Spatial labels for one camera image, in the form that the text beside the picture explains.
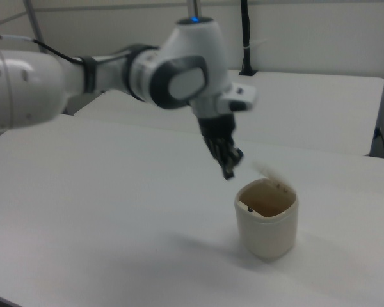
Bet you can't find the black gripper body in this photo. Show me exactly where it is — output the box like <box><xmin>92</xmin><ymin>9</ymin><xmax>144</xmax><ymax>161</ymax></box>
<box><xmin>196</xmin><ymin>113</ymin><xmax>238</xmax><ymax>158</ymax></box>

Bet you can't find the grey slanted metal pole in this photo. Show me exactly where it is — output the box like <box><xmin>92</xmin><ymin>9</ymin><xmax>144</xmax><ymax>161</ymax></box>
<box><xmin>24</xmin><ymin>0</ymin><xmax>45</xmax><ymax>52</ymax></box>

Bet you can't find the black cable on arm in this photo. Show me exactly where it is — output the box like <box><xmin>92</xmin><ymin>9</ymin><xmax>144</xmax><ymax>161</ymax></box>
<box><xmin>0</xmin><ymin>33</ymin><xmax>84</xmax><ymax>65</ymax></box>

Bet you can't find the black cable with blue plug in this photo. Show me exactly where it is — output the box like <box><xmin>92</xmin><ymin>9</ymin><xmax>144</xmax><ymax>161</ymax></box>
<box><xmin>374</xmin><ymin>126</ymin><xmax>384</xmax><ymax>159</ymax></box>

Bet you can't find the black pole with cable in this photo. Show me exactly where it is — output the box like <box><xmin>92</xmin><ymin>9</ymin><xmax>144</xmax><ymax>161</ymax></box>
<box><xmin>238</xmin><ymin>0</ymin><xmax>267</xmax><ymax>77</ymax></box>

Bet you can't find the grey vertical metal pole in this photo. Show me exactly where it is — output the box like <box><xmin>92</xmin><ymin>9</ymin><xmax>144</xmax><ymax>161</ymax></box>
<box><xmin>186</xmin><ymin>0</ymin><xmax>202</xmax><ymax>17</ymax></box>

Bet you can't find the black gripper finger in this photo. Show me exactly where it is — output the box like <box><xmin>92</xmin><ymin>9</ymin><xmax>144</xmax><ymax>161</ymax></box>
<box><xmin>230</xmin><ymin>146</ymin><xmax>244</xmax><ymax>168</ymax></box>
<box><xmin>215</xmin><ymin>149</ymin><xmax>237</xmax><ymax>182</ymax></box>

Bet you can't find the beige push-lid trash bin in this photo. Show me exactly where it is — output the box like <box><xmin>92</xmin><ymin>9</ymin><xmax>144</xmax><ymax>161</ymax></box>
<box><xmin>234</xmin><ymin>161</ymin><xmax>300</xmax><ymax>260</ymax></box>

